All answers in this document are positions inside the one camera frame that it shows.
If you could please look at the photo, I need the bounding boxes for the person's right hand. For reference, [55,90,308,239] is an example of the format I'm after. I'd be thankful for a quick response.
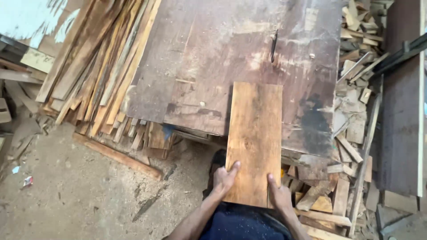
[267,173,294,211]

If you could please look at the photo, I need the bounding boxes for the pile of grey wood scraps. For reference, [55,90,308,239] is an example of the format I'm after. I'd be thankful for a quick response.
[0,33,55,167]

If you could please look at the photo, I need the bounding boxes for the black metal bar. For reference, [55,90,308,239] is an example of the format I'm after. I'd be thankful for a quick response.
[373,33,427,74]

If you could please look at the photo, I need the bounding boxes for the heap of wood offcuts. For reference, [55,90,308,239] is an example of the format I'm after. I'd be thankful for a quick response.
[282,0,394,240]

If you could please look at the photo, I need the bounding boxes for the worn table saw top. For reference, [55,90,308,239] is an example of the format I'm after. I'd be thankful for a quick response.
[126,0,343,158]

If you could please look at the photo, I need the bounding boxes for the person's black shoe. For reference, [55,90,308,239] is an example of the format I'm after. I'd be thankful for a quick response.
[202,149,227,200]

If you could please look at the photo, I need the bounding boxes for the stack of long wooden planks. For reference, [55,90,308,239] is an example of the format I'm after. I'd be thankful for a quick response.
[35,0,162,137]

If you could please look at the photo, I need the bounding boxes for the light brown wooden board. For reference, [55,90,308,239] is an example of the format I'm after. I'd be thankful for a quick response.
[223,82,283,209]

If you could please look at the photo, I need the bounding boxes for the dark brown wooden panel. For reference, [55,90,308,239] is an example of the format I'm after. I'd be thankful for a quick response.
[378,0,426,198]

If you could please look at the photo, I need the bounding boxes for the person's left hand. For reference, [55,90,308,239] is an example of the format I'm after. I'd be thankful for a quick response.
[213,161,241,196]

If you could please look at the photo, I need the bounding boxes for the person's dark blue trousers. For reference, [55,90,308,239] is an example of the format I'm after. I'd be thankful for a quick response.
[199,201,294,240]

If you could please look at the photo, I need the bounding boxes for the long wooden batten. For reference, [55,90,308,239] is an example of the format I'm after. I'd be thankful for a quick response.
[73,133,164,181]

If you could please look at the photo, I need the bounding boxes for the circular saw blade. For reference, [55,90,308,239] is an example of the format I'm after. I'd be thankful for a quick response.
[270,29,279,64]

